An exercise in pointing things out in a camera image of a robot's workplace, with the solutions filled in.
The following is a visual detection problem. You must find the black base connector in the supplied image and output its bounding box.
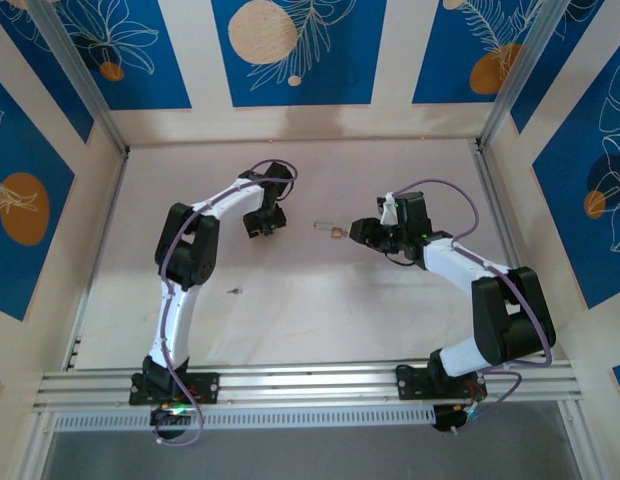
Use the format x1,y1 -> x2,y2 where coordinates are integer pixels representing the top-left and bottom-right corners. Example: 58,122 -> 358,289
149,405 -> 191,442
432,403 -> 479,435

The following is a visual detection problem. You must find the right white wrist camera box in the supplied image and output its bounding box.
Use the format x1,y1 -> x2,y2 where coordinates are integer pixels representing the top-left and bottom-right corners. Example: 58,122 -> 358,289
377,192 -> 401,225

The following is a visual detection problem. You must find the aluminium side rail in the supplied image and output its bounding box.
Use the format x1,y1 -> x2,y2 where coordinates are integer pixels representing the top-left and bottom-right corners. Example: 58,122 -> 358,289
63,149 -> 130,372
469,142 -> 552,360

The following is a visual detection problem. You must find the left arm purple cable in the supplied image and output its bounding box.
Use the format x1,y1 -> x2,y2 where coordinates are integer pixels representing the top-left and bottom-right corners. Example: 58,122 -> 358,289
153,158 -> 299,447

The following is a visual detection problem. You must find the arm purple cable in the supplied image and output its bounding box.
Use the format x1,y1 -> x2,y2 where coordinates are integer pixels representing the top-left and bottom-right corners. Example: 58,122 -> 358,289
395,178 -> 554,435
153,158 -> 299,447

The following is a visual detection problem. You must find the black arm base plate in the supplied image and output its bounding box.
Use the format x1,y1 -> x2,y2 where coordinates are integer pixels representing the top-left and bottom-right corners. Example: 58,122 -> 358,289
394,363 -> 489,404
128,370 -> 221,407

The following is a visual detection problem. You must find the aluminium rail beam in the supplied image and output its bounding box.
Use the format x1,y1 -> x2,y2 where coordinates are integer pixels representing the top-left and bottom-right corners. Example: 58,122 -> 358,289
32,357 -> 584,415

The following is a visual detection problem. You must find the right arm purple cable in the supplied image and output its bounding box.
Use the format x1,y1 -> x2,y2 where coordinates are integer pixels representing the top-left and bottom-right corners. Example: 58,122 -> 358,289
395,178 -> 554,435

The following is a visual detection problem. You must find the aluminium corner post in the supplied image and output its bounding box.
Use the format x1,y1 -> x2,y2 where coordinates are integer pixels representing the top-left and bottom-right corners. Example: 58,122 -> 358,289
477,0 -> 566,151
27,0 -> 132,157

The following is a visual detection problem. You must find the white slotted cable duct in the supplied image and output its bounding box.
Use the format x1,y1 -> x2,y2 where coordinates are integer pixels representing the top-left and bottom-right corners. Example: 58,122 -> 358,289
52,404 -> 437,432

